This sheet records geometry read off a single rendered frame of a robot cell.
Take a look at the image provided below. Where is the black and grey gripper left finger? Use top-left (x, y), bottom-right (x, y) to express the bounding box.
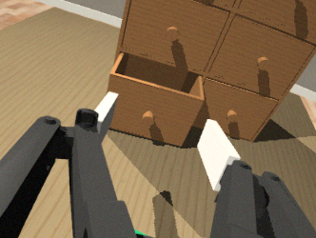
top-left (0, 92), bottom-right (137, 238)

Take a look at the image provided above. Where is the brown wooden drawer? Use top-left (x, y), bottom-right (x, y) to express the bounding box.
top-left (238, 0), bottom-right (316, 40)
top-left (122, 0), bottom-right (229, 72)
top-left (214, 0), bottom-right (235, 7)
top-left (107, 51), bottom-right (204, 147)
top-left (208, 13), bottom-right (315, 97)
top-left (193, 77), bottom-right (278, 140)

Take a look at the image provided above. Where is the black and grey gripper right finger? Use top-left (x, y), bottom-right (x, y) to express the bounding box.
top-left (197, 119), bottom-right (316, 238)

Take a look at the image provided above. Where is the orange-brown wooden chest of drawers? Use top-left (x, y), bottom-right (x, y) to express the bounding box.
top-left (113, 0), bottom-right (316, 142)

